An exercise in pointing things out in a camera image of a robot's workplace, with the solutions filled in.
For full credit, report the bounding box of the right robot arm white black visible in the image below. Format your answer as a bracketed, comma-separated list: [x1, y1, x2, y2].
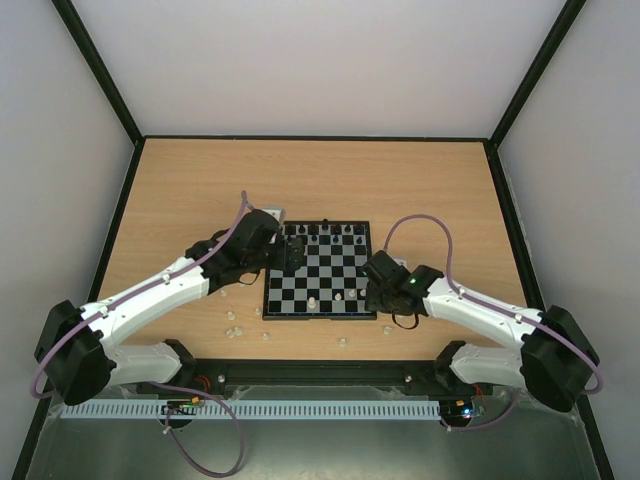
[361, 251, 599, 412]

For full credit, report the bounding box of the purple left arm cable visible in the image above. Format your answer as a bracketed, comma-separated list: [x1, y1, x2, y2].
[31, 189, 251, 399]

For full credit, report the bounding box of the white cable duct strip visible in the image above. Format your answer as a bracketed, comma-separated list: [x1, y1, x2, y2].
[60, 399, 441, 421]

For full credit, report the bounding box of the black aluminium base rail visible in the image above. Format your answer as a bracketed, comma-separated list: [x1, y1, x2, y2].
[49, 357, 581, 399]

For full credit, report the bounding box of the black white chessboard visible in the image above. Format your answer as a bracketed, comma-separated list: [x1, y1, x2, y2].
[262, 220, 377, 321]

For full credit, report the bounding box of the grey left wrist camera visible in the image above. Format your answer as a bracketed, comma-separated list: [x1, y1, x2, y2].
[262, 206, 286, 223]

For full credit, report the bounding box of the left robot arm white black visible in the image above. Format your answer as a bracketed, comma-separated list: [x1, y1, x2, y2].
[34, 208, 304, 406]

